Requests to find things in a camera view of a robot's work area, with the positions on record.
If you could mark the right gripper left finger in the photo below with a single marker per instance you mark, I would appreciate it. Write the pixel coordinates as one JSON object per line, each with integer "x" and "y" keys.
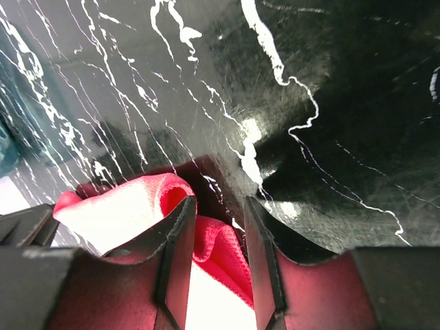
{"x": 145, "y": 289}

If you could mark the black marble pattern mat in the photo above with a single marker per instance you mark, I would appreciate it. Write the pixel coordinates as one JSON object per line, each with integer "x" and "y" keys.
{"x": 325, "y": 111}

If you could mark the teal plastic basket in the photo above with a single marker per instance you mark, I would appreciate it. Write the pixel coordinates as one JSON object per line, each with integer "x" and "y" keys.
{"x": 7, "y": 151}

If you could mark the red towel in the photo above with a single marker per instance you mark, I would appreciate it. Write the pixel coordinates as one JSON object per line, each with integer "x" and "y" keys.
{"x": 220, "y": 289}

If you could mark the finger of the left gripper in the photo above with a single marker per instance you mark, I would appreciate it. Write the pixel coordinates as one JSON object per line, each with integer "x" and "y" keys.
{"x": 32, "y": 226}

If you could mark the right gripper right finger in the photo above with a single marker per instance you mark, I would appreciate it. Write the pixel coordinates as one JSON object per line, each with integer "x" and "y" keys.
{"x": 297, "y": 284}

